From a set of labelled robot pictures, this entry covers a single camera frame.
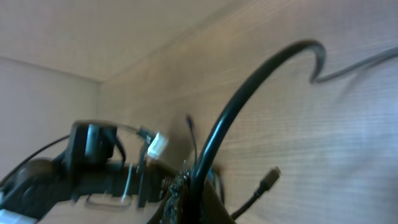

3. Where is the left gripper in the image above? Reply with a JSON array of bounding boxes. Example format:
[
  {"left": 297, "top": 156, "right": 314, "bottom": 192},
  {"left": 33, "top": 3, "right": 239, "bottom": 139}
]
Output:
[{"left": 124, "top": 161, "right": 177, "bottom": 208}]

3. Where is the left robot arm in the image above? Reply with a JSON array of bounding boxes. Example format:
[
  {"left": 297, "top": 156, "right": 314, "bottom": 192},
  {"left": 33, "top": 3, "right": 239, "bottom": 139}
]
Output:
[{"left": 1, "top": 120, "right": 175, "bottom": 223}]

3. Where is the black thick USB cable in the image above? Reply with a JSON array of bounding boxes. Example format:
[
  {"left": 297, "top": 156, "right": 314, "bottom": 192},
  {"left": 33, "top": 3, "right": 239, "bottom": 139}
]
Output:
[{"left": 185, "top": 39, "right": 398, "bottom": 224}]

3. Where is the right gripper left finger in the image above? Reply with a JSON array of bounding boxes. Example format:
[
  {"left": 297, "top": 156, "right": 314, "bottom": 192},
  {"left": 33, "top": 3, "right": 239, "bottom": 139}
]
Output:
[{"left": 147, "top": 161, "right": 190, "bottom": 224}]

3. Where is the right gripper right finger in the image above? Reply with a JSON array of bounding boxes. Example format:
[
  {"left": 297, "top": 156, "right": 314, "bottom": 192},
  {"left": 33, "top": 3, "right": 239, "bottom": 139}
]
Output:
[{"left": 200, "top": 181, "right": 236, "bottom": 224}]

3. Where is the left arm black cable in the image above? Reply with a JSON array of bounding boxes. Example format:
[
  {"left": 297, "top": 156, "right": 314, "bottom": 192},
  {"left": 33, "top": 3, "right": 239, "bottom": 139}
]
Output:
[{"left": 0, "top": 123, "right": 141, "bottom": 187}]

